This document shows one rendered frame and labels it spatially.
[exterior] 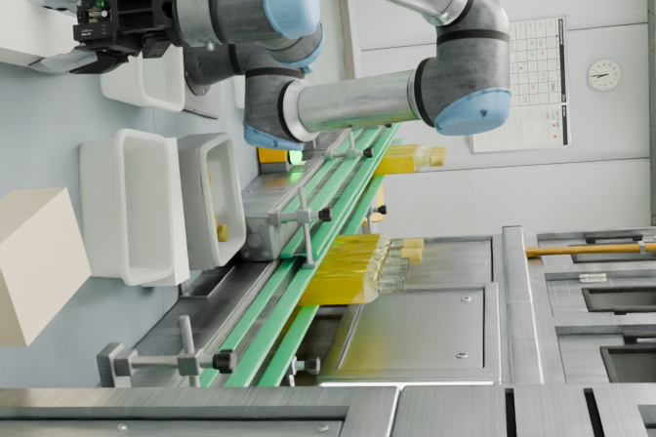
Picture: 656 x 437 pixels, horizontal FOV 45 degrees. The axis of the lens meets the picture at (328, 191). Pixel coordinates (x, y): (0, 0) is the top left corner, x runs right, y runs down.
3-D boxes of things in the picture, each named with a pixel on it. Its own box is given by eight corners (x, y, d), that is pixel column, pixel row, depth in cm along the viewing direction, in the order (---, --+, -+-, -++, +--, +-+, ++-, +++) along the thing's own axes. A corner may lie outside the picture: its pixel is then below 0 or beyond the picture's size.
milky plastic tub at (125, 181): (69, 289, 112) (127, 287, 110) (61, 131, 113) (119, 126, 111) (126, 278, 129) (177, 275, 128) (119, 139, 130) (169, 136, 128)
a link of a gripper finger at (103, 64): (59, 47, 97) (120, 19, 95) (66, 49, 98) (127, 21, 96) (72, 83, 96) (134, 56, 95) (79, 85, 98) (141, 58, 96)
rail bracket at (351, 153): (323, 162, 215) (372, 158, 213) (319, 135, 214) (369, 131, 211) (325, 158, 219) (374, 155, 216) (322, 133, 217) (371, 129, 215)
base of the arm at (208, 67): (183, -1, 151) (232, -4, 149) (211, 19, 166) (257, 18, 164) (181, 78, 150) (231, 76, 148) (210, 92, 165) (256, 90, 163)
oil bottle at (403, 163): (359, 177, 268) (443, 171, 262) (357, 160, 267) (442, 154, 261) (361, 173, 274) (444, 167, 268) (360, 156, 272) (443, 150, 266)
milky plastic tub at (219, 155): (175, 272, 144) (221, 270, 142) (155, 151, 139) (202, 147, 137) (207, 242, 161) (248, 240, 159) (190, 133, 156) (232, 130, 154)
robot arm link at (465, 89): (272, 84, 162) (523, 42, 129) (270, 157, 161) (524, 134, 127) (230, 72, 153) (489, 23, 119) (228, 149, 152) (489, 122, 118)
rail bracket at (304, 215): (275, 270, 161) (336, 268, 158) (265, 190, 157) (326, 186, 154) (278, 265, 164) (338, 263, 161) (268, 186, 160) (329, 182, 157)
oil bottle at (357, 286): (274, 307, 161) (380, 303, 156) (271, 281, 160) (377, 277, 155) (281, 297, 166) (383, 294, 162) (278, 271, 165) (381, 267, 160)
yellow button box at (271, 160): (259, 174, 200) (287, 172, 198) (255, 144, 198) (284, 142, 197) (266, 168, 207) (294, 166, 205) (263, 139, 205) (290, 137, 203)
